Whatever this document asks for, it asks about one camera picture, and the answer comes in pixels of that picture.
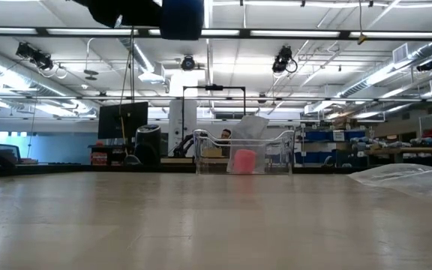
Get blue storage bin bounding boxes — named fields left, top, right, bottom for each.
left=294, top=149, right=338, bottom=165
left=301, top=130, right=332, bottom=143
left=345, top=130, right=369, bottom=142

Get red and white boxes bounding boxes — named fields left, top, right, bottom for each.
left=90, top=151, right=109, bottom=167

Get wooden workbench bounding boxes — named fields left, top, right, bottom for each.
left=365, top=145, right=432, bottom=168

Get black computer monitor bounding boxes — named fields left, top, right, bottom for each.
left=97, top=100, right=149, bottom=140

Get black gantry frame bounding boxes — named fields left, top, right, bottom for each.
left=181, top=84, right=248, bottom=158

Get person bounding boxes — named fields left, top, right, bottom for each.
left=219, top=128, right=233, bottom=146

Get hanging yellow tag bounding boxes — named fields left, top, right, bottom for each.
left=356, top=0, right=368, bottom=46

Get blue elastic bandage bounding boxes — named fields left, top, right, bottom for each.
left=159, top=0, right=206, bottom=41

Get clear plastic tray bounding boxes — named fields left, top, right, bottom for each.
left=193, top=128, right=296, bottom=176

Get pink bandage roll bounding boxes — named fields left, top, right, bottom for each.
left=232, top=148, right=257, bottom=175

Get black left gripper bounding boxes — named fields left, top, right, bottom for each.
left=71, top=0, right=163, bottom=29

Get clear plastic zip bag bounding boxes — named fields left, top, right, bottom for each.
left=226, top=114, right=271, bottom=176
left=348, top=162, right=432, bottom=200

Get overhead light bar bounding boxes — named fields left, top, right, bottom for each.
left=0, top=25, right=432, bottom=41

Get black aluminium table frame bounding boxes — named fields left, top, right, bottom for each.
left=0, top=161, right=432, bottom=179

